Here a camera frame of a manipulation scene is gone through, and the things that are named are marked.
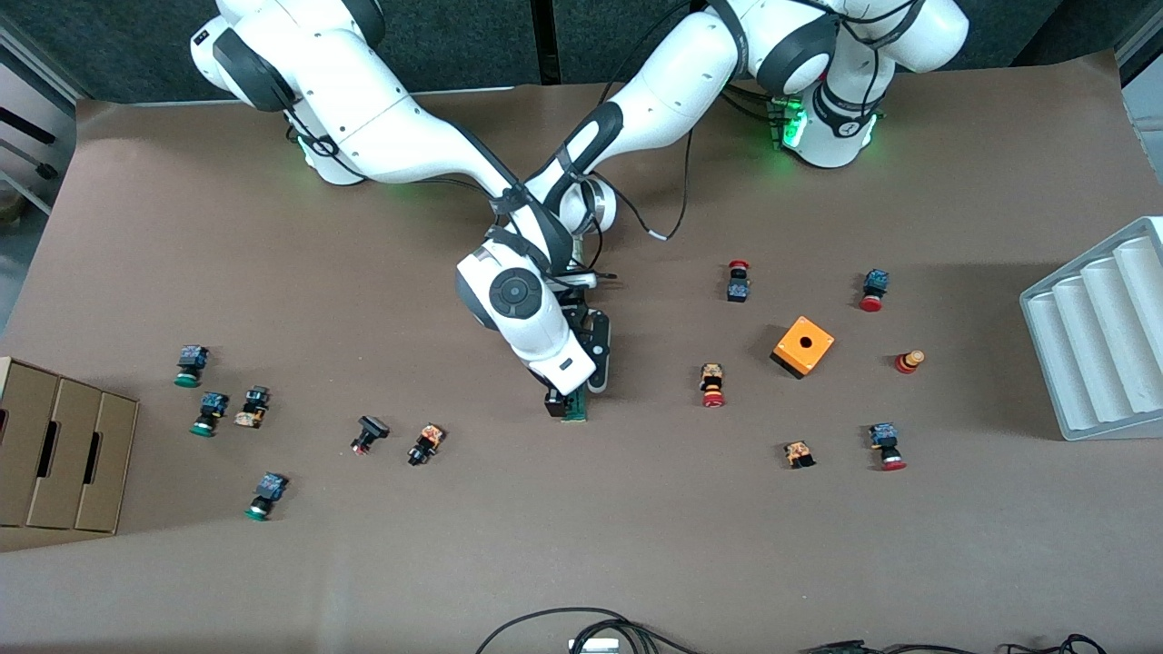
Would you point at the black pushbutton with beige block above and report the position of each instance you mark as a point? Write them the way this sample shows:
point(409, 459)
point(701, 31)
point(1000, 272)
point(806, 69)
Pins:
point(253, 406)

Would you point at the red pushbutton with blue block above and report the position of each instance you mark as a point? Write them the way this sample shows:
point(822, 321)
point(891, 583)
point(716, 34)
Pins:
point(874, 290)
point(886, 446)
point(738, 281)

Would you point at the orange button enclosure box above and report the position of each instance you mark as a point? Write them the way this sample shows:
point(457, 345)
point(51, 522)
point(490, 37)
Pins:
point(803, 346)

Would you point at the grey ribbed tray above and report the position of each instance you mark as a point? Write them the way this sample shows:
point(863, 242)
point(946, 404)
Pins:
point(1099, 345)

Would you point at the grey side rack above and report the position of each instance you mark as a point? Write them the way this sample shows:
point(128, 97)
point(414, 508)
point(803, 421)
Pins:
point(27, 109)

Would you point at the green pushbutton with blue block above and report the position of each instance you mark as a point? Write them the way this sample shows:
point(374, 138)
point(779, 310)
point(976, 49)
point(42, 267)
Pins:
point(209, 413)
point(191, 365)
point(265, 495)

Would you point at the grey side cabinet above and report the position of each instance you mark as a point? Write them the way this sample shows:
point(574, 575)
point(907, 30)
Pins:
point(1147, 64)

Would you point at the orange black contact block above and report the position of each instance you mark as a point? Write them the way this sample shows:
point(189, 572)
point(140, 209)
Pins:
point(799, 453)

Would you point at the brown paper table cover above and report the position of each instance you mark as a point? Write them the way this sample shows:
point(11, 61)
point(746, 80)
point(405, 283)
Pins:
point(581, 545)

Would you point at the black pushbutton with orange block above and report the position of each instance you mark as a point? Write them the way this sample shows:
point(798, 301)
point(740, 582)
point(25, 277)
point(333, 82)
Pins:
point(425, 443)

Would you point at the green rail with white clip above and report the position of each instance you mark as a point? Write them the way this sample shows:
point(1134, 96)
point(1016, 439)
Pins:
point(578, 413)

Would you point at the black vertical post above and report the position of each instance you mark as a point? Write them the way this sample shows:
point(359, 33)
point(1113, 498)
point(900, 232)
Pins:
point(545, 41)

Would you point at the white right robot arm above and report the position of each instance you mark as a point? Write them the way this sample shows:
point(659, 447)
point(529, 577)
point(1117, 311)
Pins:
point(382, 127)

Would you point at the black square pushbutton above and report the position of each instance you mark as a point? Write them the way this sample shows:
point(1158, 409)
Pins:
point(369, 433)

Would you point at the red pushbutton with orange block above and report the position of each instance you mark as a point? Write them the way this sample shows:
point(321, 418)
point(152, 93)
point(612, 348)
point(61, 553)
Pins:
point(712, 384)

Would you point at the silver connector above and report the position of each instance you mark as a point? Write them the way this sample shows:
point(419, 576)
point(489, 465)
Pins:
point(593, 646)

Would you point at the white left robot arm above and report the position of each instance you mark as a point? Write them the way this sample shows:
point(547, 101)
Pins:
point(672, 91)

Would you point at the brown cardboard box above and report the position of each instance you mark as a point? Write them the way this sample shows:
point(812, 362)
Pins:
point(59, 450)

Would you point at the red yellow mushroom button head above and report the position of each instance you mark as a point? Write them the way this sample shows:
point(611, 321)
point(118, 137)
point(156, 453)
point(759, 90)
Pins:
point(909, 361)

